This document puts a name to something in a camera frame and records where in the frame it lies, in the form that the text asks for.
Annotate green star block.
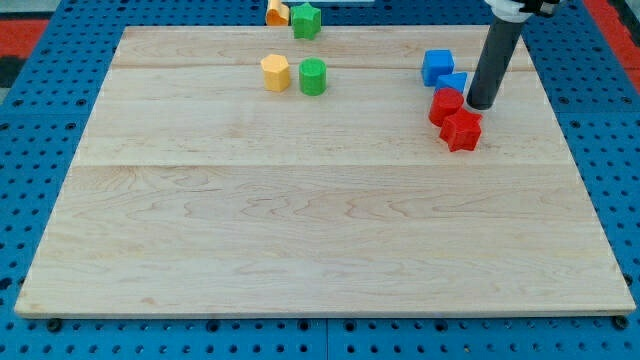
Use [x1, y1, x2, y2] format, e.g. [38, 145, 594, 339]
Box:
[290, 2, 322, 40]

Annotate light wooden board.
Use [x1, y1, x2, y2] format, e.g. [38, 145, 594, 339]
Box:
[15, 26, 635, 319]

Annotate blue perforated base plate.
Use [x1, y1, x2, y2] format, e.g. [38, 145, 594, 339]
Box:
[1, 0, 639, 359]

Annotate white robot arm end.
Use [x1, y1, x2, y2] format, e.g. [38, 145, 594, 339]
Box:
[484, 0, 565, 23]

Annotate red cylinder block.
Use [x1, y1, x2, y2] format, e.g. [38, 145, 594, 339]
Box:
[428, 88, 464, 127]

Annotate blue triangle block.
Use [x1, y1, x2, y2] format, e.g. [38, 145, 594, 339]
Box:
[435, 72, 468, 93]

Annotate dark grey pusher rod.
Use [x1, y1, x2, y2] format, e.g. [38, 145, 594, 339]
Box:
[467, 17, 524, 110]

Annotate blue cube block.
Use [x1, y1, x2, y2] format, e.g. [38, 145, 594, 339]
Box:
[421, 49, 455, 87]

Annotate red star block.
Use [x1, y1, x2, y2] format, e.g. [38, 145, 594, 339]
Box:
[439, 108, 483, 152]

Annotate green cylinder block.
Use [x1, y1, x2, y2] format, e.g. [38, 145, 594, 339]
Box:
[299, 58, 327, 96]

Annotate yellow hexagon block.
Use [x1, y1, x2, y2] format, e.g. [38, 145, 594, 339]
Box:
[260, 54, 291, 92]

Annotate yellow heart block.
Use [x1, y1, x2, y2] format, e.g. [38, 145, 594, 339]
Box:
[265, 0, 290, 26]

